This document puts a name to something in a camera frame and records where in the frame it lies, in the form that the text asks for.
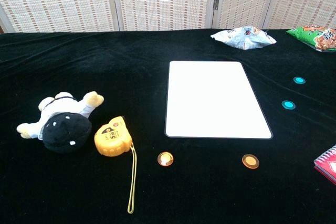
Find orange disc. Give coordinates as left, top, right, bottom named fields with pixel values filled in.
left=157, top=151, right=174, bottom=167
left=241, top=154, right=260, bottom=169

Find white rectangular board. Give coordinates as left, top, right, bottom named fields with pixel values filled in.
left=164, top=60, right=274, bottom=139

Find black velvet tablecloth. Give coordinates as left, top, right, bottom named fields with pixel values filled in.
left=0, top=28, right=336, bottom=224

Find yellow tape measure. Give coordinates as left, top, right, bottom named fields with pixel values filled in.
left=93, top=115, right=138, bottom=215

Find white crumpled snack bag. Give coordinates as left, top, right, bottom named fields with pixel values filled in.
left=210, top=26, right=277, bottom=50

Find white and black plush toy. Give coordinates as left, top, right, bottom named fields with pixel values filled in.
left=16, top=91, right=105, bottom=154

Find green snack bag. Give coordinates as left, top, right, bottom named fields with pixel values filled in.
left=286, top=25, right=336, bottom=52

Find red spiral notebook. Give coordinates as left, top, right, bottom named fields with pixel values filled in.
left=313, top=144, right=336, bottom=186

